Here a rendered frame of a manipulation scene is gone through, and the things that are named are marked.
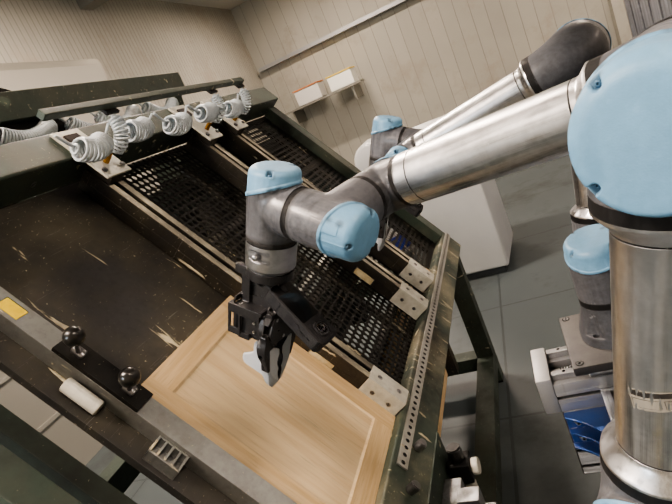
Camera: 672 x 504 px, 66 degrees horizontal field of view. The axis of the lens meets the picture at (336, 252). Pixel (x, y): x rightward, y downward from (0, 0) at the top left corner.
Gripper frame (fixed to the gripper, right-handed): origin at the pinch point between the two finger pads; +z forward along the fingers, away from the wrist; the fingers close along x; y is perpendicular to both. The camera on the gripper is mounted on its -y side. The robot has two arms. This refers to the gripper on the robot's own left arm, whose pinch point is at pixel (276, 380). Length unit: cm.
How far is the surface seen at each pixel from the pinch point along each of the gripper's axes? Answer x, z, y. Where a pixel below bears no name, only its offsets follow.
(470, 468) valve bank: -52, 50, -29
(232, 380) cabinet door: -20.0, 24.2, 24.4
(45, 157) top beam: -22, -16, 84
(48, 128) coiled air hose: -62, -9, 141
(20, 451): 20.1, 20.3, 39.6
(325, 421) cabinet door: -31.8, 35.7, 5.1
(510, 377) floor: -200, 117, -27
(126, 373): 8.2, 4.5, 25.2
